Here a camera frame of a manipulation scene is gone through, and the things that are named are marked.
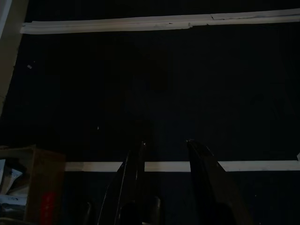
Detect brown cardboard box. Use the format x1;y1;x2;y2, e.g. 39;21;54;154
0;144;67;225

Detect white tape strip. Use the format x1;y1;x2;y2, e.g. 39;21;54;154
20;8;300;35
64;160;300;173

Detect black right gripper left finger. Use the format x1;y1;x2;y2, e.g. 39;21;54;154
97;140;146;225

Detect crumpled plastic packets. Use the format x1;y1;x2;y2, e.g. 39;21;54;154
0;158;27;213

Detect dark blue carpet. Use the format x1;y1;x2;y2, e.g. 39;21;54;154
4;0;300;225

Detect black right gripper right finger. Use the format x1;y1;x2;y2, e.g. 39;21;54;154
186;140;256;225

